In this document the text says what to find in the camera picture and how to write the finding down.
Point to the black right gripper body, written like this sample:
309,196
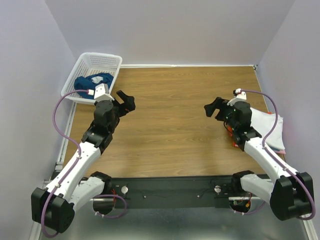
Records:
229,121

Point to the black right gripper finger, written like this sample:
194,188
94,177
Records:
222,113
217,104

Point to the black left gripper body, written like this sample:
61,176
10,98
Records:
114,123

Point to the white t shirt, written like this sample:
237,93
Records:
263,122

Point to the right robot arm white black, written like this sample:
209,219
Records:
288,192

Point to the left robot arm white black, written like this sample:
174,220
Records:
54,206

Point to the orange folded t shirt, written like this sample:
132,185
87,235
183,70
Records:
230,133

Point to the white skirting strip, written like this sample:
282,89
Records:
139,66

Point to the dark blue t shirt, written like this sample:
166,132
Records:
90,82

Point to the teal folded t shirt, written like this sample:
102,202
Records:
275,149

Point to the pink folded t shirt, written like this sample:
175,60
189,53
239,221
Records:
283,152

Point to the white plastic laundry basket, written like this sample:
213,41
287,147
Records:
91,63

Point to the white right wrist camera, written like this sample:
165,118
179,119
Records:
239,95

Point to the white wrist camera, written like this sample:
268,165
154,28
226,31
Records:
101,93
239,95

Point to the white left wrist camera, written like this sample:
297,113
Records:
101,93

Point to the aluminium side rail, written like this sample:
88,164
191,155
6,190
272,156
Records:
64,145

